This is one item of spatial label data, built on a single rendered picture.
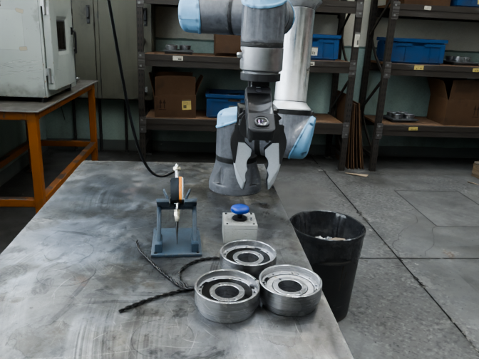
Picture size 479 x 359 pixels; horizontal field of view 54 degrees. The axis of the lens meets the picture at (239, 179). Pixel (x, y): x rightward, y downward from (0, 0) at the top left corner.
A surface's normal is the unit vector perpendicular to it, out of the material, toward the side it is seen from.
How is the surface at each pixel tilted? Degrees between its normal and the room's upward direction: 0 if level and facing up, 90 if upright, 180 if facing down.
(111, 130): 90
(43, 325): 0
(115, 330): 0
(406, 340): 0
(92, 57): 90
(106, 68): 90
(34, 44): 90
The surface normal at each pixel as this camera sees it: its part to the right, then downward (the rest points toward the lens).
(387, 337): 0.04, -0.95
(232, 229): 0.08, 0.31
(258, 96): 0.07, -0.66
